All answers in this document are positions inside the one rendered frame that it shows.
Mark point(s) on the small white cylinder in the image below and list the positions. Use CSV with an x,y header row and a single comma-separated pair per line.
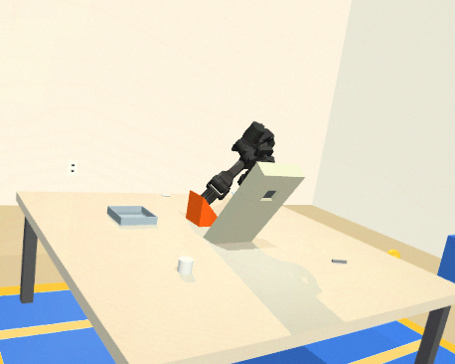
x,y
185,265

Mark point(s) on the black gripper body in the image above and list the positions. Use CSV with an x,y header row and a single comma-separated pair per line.
x,y
249,155

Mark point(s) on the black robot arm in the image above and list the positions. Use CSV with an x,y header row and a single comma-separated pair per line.
x,y
255,135

